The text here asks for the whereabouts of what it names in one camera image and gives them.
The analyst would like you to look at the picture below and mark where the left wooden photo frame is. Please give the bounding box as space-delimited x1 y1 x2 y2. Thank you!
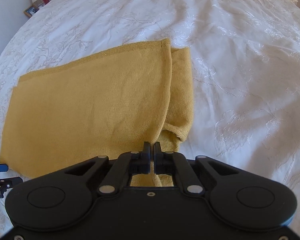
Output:
24 4 39 18

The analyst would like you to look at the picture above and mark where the yellow knit garment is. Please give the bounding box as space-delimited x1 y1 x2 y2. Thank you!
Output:
0 39 194 178

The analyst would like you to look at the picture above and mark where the white embroidered bedspread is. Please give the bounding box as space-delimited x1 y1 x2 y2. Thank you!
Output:
0 0 300 235

